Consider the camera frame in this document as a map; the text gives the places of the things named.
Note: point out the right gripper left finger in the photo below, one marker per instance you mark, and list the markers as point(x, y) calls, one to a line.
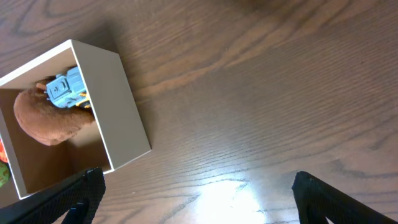
point(77, 198)

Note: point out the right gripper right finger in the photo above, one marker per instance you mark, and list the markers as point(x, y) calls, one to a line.
point(319, 202)

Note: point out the brown plush toy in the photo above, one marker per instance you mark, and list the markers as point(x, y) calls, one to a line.
point(43, 121)

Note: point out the grey yellow toy truck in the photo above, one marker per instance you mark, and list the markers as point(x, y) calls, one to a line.
point(68, 90)

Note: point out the white cardboard box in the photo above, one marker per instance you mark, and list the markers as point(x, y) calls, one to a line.
point(116, 138)

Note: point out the green ball with orange numbers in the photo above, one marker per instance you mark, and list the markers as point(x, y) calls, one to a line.
point(4, 174)

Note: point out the orange round toy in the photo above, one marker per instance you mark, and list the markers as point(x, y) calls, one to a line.
point(3, 155)

